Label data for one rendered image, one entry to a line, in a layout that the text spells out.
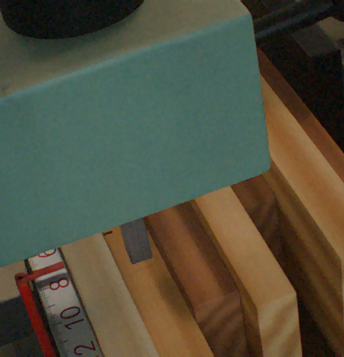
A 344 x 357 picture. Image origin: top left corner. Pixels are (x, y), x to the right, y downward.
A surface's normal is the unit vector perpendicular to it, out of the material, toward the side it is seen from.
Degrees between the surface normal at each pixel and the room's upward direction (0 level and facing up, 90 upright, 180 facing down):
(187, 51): 90
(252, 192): 0
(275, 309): 90
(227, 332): 90
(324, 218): 0
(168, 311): 0
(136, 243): 90
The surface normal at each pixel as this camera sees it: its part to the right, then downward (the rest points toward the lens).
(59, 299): -0.15, -0.74
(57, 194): 0.33, 0.58
